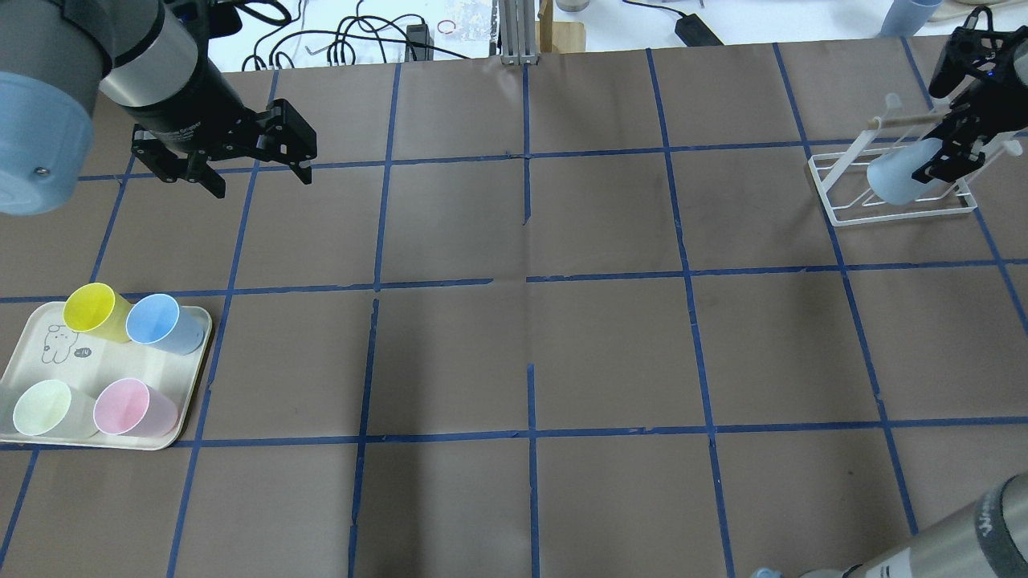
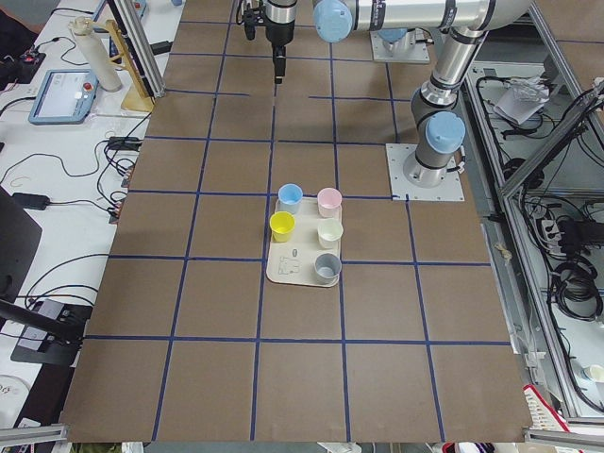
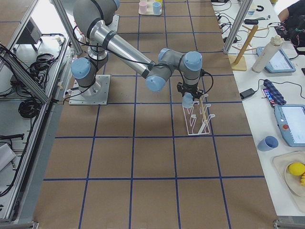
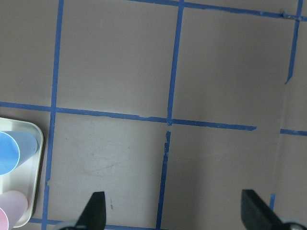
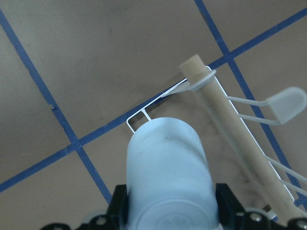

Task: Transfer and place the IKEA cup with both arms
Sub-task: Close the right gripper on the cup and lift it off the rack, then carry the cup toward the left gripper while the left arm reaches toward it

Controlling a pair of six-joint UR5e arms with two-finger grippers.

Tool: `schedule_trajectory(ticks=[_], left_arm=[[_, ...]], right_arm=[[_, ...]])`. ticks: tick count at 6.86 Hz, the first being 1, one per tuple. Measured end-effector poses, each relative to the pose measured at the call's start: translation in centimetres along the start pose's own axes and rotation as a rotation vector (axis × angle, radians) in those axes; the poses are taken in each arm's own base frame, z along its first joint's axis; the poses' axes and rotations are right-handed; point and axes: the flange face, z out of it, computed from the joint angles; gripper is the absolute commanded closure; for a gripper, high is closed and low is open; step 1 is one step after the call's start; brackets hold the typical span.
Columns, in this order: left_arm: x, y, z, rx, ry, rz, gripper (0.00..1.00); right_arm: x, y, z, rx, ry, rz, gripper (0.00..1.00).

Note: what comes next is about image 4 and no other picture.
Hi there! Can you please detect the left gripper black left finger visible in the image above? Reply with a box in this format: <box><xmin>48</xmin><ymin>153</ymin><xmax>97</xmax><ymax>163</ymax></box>
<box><xmin>75</xmin><ymin>192</ymin><xmax>106</xmax><ymax>230</ymax></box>

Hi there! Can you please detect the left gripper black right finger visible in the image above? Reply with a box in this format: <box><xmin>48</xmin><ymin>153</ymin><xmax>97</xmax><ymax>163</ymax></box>
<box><xmin>241</xmin><ymin>189</ymin><xmax>283</xmax><ymax>230</ymax></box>

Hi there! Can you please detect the pink plastic cup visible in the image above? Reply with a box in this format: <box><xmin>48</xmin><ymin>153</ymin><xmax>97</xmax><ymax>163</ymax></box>
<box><xmin>0</xmin><ymin>190</ymin><xmax>28</xmax><ymax>230</ymax></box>

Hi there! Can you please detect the light blue plastic cup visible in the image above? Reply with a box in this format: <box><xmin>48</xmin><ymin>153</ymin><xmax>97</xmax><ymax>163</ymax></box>
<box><xmin>0</xmin><ymin>131</ymin><xmax>38</xmax><ymax>175</ymax></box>

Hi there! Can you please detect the beige plastic tray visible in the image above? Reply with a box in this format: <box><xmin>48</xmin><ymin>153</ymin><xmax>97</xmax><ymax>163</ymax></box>
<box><xmin>0</xmin><ymin>117</ymin><xmax>44</xmax><ymax>229</ymax></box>

